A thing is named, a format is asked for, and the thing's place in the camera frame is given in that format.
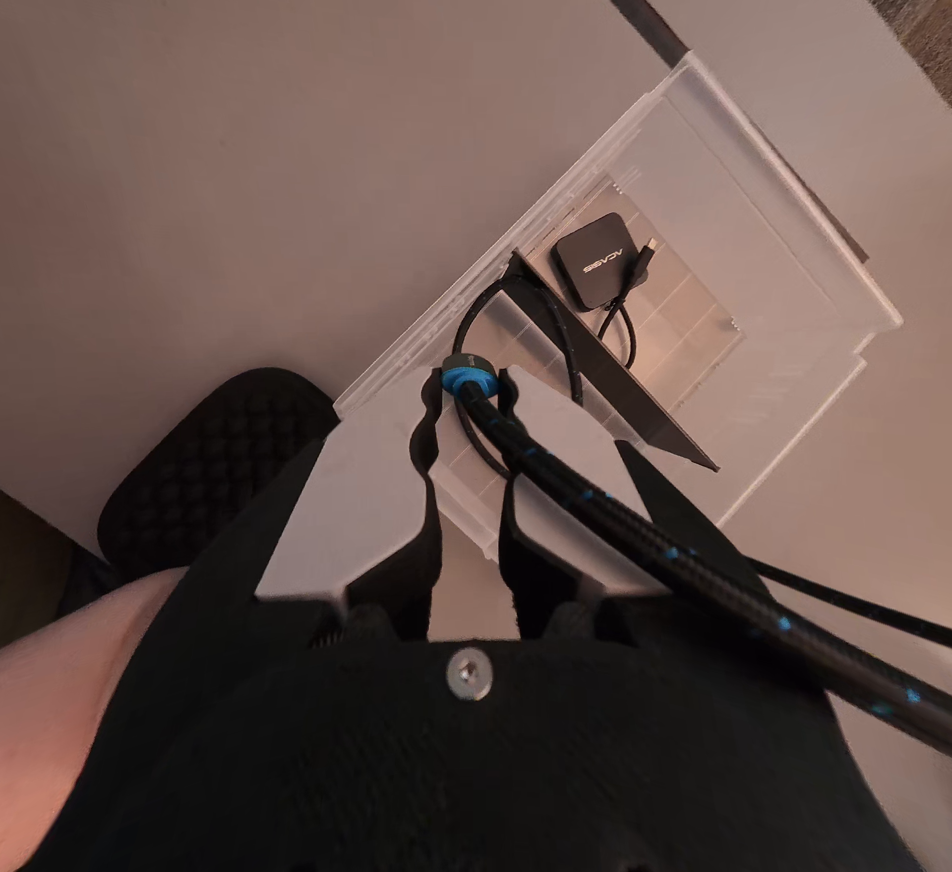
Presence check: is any black bin divider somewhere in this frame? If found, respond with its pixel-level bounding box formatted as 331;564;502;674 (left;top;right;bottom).
508;249;721;473

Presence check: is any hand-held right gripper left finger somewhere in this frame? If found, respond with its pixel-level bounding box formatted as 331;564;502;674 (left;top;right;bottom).
255;365;447;642

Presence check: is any clear plastic bin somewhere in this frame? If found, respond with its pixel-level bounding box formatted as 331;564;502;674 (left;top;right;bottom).
332;50;904;562

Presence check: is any person's leg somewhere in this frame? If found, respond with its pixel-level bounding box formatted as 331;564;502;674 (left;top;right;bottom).
0;566;190;872

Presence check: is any black silver hdmi hub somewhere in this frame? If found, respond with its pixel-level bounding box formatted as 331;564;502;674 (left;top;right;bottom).
549;212;659;371

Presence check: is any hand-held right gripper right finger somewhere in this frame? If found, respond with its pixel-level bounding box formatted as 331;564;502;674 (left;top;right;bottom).
498;363;675;642

